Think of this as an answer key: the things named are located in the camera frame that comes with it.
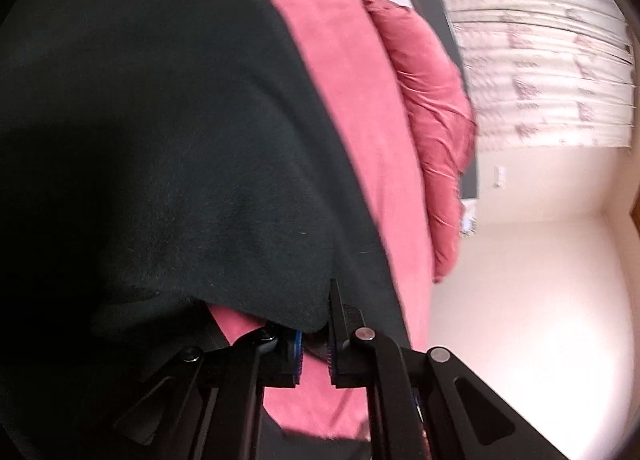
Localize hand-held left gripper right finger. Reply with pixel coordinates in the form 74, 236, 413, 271
327, 279, 571, 460

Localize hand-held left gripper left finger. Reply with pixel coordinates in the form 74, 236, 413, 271
75, 322, 305, 460

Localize black pants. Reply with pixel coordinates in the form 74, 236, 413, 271
0, 0, 417, 460

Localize white printed pillow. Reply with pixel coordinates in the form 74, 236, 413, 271
459, 200, 479, 239

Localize pink bed sheet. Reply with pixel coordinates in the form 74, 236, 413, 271
209, 0, 437, 442

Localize red duvet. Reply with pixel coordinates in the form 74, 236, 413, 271
361, 0, 478, 284

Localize white patterned curtain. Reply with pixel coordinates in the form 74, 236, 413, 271
414, 0, 640, 154

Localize dark grey headboard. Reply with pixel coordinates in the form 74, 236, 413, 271
399, 0, 482, 201

